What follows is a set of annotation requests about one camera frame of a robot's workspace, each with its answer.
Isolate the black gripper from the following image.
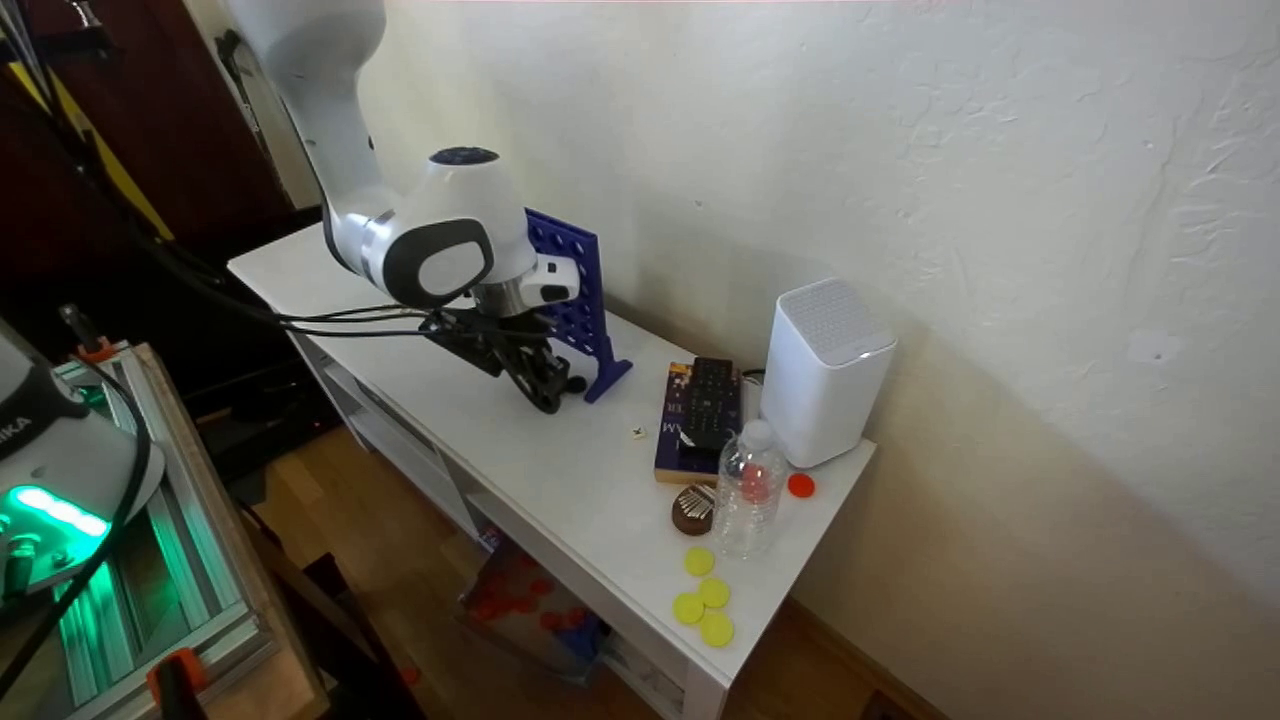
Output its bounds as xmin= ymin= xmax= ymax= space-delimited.
xmin=452 ymin=306 xmax=587 ymax=415

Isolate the grey robot base green light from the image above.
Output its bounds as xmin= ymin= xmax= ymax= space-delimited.
xmin=0 ymin=315 xmax=173 ymax=624

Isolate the brown round object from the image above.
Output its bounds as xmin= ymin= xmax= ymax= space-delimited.
xmin=669 ymin=485 xmax=721 ymax=540

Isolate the blue connect four grid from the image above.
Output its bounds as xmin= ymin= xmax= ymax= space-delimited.
xmin=521 ymin=202 xmax=635 ymax=408

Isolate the white shelf table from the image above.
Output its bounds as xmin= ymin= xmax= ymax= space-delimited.
xmin=223 ymin=217 xmax=878 ymax=720

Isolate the dark rectangular box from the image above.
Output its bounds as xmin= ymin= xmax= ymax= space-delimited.
xmin=653 ymin=354 xmax=753 ymax=486

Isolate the black remote control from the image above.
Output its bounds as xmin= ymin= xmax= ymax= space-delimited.
xmin=674 ymin=351 xmax=745 ymax=454

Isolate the clear plastic bottle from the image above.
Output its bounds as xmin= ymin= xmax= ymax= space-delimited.
xmin=711 ymin=415 xmax=793 ymax=574

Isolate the colourful red blue bag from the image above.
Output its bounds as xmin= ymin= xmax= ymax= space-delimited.
xmin=457 ymin=532 xmax=617 ymax=682

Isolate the white plastic bin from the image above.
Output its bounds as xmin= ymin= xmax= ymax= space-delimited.
xmin=757 ymin=274 xmax=899 ymax=471

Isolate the dark wooden cabinet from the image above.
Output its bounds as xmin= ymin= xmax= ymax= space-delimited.
xmin=0 ymin=0 xmax=324 ymax=444

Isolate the yellow bar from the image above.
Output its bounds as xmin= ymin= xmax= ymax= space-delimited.
xmin=3 ymin=56 xmax=180 ymax=251

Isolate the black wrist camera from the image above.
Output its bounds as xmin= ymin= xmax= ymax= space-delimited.
xmin=419 ymin=306 xmax=486 ymax=360

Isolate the aluminium frame stand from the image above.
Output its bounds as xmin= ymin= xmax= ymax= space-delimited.
xmin=0 ymin=337 xmax=317 ymax=720

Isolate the thick black cable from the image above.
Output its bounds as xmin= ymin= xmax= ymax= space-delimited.
xmin=0 ymin=348 xmax=155 ymax=697

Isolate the black handled orange clamp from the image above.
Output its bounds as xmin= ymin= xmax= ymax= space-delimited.
xmin=53 ymin=300 xmax=126 ymax=373

